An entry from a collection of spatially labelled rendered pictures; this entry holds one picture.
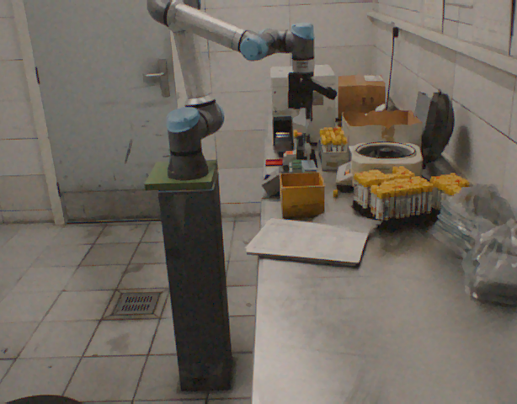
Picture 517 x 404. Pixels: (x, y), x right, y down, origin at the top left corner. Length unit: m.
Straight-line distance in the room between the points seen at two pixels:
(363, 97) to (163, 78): 1.44
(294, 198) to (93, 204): 2.59
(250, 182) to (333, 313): 2.76
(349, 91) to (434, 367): 1.93
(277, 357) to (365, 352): 0.17
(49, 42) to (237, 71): 1.18
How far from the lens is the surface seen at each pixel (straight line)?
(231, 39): 1.87
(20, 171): 4.32
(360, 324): 1.25
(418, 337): 1.23
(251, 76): 3.80
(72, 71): 3.95
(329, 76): 2.48
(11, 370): 2.86
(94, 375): 2.68
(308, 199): 1.74
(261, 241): 1.58
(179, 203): 2.07
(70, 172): 4.13
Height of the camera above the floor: 1.56
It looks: 21 degrees down
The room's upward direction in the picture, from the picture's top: 3 degrees counter-clockwise
